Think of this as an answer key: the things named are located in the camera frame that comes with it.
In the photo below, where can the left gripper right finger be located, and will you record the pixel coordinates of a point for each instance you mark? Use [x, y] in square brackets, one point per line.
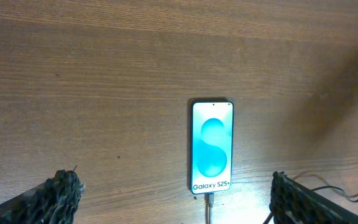
[291, 202]

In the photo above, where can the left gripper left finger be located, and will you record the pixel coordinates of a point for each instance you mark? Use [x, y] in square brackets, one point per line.
[54, 201]

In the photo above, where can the blue Samsung Galaxy smartphone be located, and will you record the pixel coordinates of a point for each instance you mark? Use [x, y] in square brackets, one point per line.
[212, 125]

